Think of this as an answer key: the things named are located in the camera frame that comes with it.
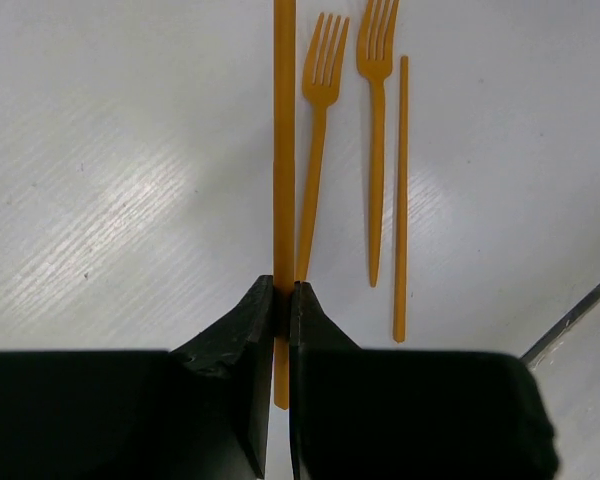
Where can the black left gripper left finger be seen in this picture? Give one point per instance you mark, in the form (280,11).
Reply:
(199,411)

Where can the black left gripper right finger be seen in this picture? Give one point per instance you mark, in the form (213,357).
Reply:
(360,413)

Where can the orange plastic fork left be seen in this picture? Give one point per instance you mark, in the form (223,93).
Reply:
(321,82)

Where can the orange plastic fork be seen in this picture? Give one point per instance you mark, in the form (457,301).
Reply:
(374,57)
(321,82)

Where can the orange plastic fork right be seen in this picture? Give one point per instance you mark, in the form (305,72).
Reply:
(374,57)

